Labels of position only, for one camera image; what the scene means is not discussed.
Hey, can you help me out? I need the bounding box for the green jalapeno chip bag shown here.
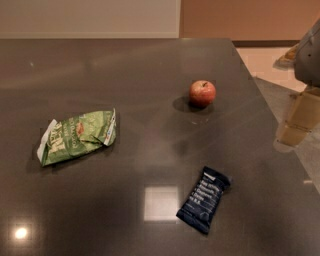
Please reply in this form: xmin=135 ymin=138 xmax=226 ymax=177
xmin=37 ymin=109 xmax=116 ymax=166

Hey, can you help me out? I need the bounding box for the dark blue snack bar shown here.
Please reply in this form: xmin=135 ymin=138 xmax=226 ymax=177
xmin=176 ymin=166 xmax=231 ymax=235

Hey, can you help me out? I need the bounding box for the red apple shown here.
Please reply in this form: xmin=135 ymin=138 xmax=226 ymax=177
xmin=189 ymin=80 xmax=216 ymax=108

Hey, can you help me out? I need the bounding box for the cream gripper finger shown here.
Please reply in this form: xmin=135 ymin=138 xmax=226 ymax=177
xmin=276 ymin=86 xmax=320 ymax=147

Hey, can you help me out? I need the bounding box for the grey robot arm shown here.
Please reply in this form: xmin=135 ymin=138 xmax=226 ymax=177
xmin=276 ymin=20 xmax=320 ymax=147

